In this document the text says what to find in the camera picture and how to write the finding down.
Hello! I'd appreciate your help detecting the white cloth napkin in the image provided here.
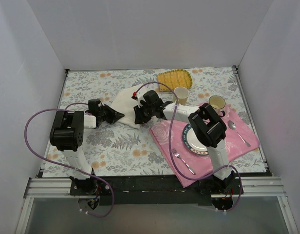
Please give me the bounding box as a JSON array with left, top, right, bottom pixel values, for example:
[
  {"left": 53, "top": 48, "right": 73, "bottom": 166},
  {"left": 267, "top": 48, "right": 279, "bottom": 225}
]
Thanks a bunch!
[{"left": 111, "top": 84, "right": 142, "bottom": 129}]

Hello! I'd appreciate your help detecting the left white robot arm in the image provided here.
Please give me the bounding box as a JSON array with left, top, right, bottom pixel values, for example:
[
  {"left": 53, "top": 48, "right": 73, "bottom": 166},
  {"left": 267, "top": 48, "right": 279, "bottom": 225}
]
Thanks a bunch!
[{"left": 50, "top": 99, "right": 125, "bottom": 195}]

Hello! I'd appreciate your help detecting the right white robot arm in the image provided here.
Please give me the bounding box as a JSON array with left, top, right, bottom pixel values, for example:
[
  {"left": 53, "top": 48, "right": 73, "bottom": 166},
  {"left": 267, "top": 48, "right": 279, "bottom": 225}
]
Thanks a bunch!
[{"left": 131, "top": 90, "right": 237, "bottom": 194}]

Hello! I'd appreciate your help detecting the yellow-green mug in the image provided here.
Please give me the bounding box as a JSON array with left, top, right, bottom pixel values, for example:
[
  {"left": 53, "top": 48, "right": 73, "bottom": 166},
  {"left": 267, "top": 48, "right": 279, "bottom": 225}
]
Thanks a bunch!
[{"left": 174, "top": 87, "right": 189, "bottom": 105}]

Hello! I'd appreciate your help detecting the yellow woven bamboo tray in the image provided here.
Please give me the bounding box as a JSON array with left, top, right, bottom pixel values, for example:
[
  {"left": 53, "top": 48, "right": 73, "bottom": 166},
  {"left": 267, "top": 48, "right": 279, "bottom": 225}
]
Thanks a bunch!
[{"left": 157, "top": 69, "right": 193, "bottom": 90}]

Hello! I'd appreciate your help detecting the white plate blue rim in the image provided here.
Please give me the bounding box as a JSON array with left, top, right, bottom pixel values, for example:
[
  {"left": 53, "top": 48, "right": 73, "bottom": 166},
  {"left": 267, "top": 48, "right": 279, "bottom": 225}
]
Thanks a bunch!
[{"left": 182, "top": 124, "right": 209, "bottom": 156}]

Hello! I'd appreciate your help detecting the silver fork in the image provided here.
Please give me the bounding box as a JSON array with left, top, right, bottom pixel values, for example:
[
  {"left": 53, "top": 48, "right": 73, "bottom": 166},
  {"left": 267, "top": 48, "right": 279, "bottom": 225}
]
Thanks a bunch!
[{"left": 172, "top": 148, "right": 196, "bottom": 175}]

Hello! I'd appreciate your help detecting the pink rose placemat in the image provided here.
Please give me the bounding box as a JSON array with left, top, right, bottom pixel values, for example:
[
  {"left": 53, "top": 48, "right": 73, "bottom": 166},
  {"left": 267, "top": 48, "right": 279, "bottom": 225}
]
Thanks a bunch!
[{"left": 150, "top": 103, "right": 260, "bottom": 188}]

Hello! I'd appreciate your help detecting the cream enamel mug dark rim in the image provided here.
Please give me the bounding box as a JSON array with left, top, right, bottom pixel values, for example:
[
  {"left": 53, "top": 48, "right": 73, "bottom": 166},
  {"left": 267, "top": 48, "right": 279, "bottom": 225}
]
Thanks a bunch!
[{"left": 208, "top": 95, "right": 226, "bottom": 117}]

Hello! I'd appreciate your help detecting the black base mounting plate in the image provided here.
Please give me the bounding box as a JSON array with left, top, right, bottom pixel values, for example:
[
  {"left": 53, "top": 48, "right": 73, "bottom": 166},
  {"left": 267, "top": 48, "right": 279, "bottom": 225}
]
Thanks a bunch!
[{"left": 70, "top": 175, "right": 243, "bottom": 206}]

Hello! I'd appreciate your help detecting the silver spoon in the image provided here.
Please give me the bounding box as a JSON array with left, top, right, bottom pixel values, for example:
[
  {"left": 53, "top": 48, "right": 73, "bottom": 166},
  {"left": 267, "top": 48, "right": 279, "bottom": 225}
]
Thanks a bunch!
[{"left": 228, "top": 120, "right": 251, "bottom": 147}]

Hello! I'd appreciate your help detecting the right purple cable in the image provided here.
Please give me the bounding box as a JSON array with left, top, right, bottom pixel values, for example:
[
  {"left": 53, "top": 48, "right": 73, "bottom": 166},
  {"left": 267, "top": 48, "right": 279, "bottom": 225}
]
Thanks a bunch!
[{"left": 135, "top": 82, "right": 244, "bottom": 213}]

